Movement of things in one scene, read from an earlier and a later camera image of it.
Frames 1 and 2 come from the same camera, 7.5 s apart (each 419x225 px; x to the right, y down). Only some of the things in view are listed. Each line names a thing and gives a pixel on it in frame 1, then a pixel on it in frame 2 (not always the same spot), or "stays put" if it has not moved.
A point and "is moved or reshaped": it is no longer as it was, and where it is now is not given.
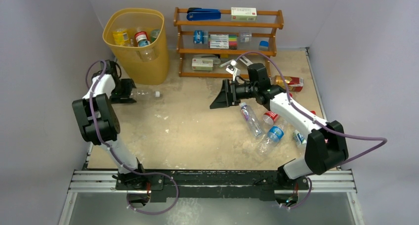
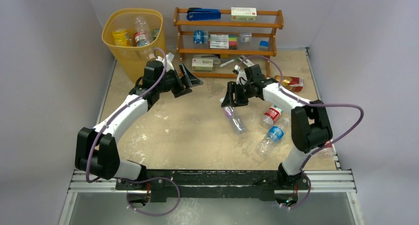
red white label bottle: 270,117 stays put
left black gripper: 129,85 to 187,81
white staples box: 202,65 stays put
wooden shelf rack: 226,43 stays put
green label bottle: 153,34 stays put
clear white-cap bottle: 144,94 is moved or reshaped
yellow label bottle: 120,36 stays put
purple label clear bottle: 252,120 to 231,113
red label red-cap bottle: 142,38 stays put
